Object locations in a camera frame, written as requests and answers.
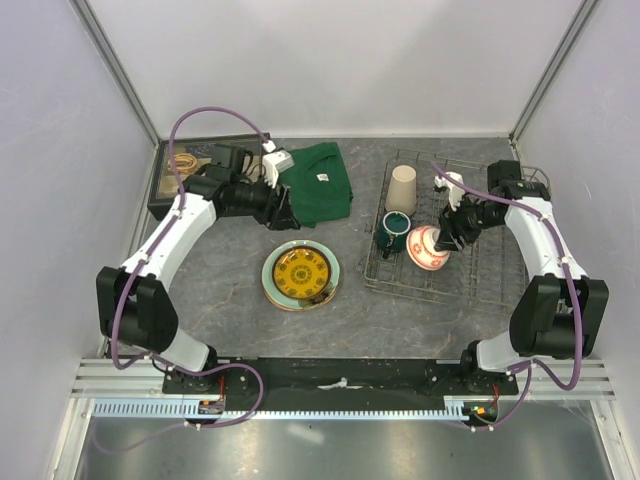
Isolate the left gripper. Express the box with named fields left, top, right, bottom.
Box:
left=231, top=172, right=301, bottom=233

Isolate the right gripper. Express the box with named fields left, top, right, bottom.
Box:
left=435, top=191, right=504, bottom=253

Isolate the white orange patterned bowl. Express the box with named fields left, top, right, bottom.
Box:
left=406, top=226, right=450, bottom=271

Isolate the yellow small plate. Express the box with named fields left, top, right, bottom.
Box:
left=272, top=246, right=331, bottom=300

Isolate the light green flower plate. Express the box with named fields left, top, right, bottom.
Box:
left=261, top=239, right=342, bottom=312

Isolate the beige bird pattern plate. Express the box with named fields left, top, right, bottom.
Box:
left=263, top=282, right=338, bottom=312

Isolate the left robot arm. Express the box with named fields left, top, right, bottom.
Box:
left=96, top=141, right=295, bottom=393

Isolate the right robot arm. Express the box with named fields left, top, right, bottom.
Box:
left=434, top=160, right=609, bottom=394

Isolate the green folded t-shirt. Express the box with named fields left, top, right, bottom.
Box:
left=278, top=142, right=354, bottom=228

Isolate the dark green mug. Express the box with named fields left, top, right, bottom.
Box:
left=375, top=211, right=412, bottom=259

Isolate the beige ceramic cup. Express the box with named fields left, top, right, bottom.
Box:
left=385, top=165, right=417, bottom=216

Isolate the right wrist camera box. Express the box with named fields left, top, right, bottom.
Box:
left=434, top=171, right=466, bottom=211

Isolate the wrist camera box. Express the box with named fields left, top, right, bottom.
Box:
left=434, top=171, right=466, bottom=211
left=262, top=140, right=294, bottom=188

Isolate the grey wire dish rack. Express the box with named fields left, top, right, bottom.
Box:
left=363, top=149, right=529, bottom=316

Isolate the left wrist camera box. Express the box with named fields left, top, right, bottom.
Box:
left=262, top=140, right=294, bottom=188

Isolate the gold bracelet coil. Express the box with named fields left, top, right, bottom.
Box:
left=171, top=153, right=199, bottom=175

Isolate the blue white cable duct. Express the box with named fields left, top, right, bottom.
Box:
left=91, top=398, right=497, bottom=421

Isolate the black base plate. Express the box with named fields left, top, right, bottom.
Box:
left=162, top=355, right=519, bottom=414

